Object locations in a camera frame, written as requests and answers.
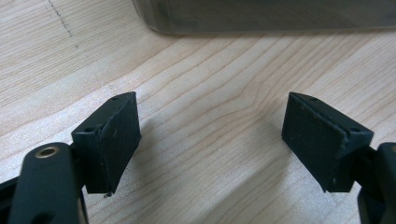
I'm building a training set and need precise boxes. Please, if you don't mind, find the clear plastic storage box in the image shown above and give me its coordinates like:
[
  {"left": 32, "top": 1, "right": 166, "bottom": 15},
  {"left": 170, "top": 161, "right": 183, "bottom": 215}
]
[{"left": 132, "top": 0, "right": 396, "bottom": 35}]

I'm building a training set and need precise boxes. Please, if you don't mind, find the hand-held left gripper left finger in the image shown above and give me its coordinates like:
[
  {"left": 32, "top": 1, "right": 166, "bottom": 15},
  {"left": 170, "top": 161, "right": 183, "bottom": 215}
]
[{"left": 71, "top": 91, "right": 143, "bottom": 199}]

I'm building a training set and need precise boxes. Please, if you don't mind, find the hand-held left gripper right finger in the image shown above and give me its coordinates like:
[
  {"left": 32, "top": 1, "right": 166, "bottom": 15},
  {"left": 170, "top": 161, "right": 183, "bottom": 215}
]
[{"left": 281, "top": 91, "right": 375, "bottom": 193}]

